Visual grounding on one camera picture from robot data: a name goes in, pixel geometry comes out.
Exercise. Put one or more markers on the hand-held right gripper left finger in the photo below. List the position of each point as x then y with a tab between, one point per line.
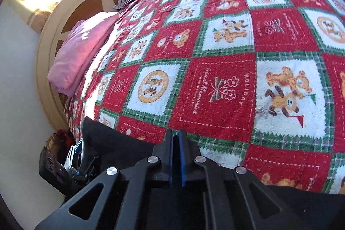
171	162

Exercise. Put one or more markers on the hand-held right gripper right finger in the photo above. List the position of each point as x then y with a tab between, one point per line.
183	162

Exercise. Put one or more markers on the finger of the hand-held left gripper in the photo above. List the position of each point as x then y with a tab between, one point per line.
80	162

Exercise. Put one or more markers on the black pants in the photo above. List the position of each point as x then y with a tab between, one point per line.
116	143

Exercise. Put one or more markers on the brown and red cloth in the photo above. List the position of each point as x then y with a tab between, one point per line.
58	141

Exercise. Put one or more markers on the red printed bear blanket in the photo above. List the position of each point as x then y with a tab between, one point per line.
215	84

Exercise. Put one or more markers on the pink pillow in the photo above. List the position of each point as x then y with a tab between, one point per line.
78	52

